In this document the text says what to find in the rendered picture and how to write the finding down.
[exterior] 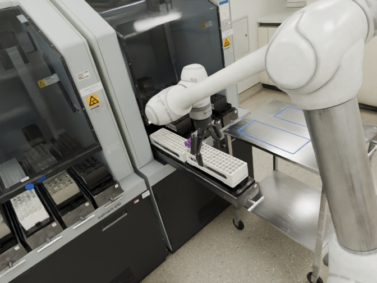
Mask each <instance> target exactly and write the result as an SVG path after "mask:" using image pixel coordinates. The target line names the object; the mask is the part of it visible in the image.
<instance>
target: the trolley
mask: <svg viewBox="0 0 377 283"><path fill-rule="evenodd" d="M362 127H363V130H364V136H365V142H366V144H367V143H368V142H369V148H368V151H367V152H368V156H369V161H370V167H371V166H372V162H373V158H374V153H375V152H376V151H377V126H373V125H369V124H365V123H362ZM223 133H224V137H225V143H226V151H227V154H229V155H230V156H233V154H232V144H231V137H233V138H235V139H237V140H240V141H242V142H244V143H246V144H249V145H251V146H253V147H255V148H258V149H260V150H263V151H265V152H267V153H269V154H272V155H273V172H271V173H270V174H269V175H268V176H266V177H265V178H264V179H262V180H261V181H260V182H259V183H258V186H259V193H258V194H257V195H256V196H254V197H253V198H252V200H253V201H254V202H256V201H257V200H258V199H260V198H261V197H262V196H263V197H264V200H263V201H262V202H260V203H259V204H258V205H257V206H256V207H255V208H254V209H253V210H252V211H251V212H252V213H254V214H255V215H257V216H258V217H260V218H261V219H263V220H264V221H266V222H267V223H269V224H270V225H272V226H273V227H275V228H276V229H278V230H279V231H281V232H282V233H284V234H285V235H287V236H288V237H290V238H291V239H293V240H294V241H296V242H298V243H299V244H301V245H302V246H303V247H305V248H306V249H308V250H309V251H311V252H313V253H314V254H315V255H314V264H313V270H312V272H309V273H308V274H307V279H308V281H309V282H310V283H323V280H322V279H321V278H320V273H319V268H320V261H321V253H322V250H323V249H324V247H325V246H326V245H327V244H328V241H329V238H330V237H331V235H332V234H333V233H334V232H335V229H334V225H333V221H332V217H331V215H330V210H329V207H328V202H327V199H326V196H325V192H324V188H323V185H322V190H321V191H320V190H318V189H316V188H314V187H312V186H310V185H308V184H305V183H304V182H302V181H300V180H297V179H295V178H293V177H291V176H289V175H287V174H284V173H282V172H280V171H278V158H281V159H283V160H285V161H287V162H289V163H292V164H294V165H296V166H298V167H301V168H303V169H306V170H308V171H310V172H312V173H315V174H317V175H319V176H320V173H319V169H318V165H317V162H316V158H315V155H314V150H313V148H312V143H311V140H310V136H309V132H308V129H307V125H306V121H305V117H304V113H303V110H302V109H300V108H298V107H297V106H296V105H295V104H290V103H287V102H282V101H278V100H276V99H274V100H272V101H271V102H269V103H267V104H266V105H264V106H262V107H261V108H259V109H257V110H256V111H254V112H253V113H251V114H249V115H248V116H246V117H244V118H243V119H241V120H239V121H238V122H236V123H235V124H233V125H231V126H230V127H228V128H226V129H225V130H223ZM233 209H234V214H235V218H234V219H233V224H234V225H235V227H236V228H237V229H239V230H242V229H243V228H244V224H243V222H242V221H241V217H240V215H239V211H238V208H237V207H236V206H234V205H233Z"/></svg>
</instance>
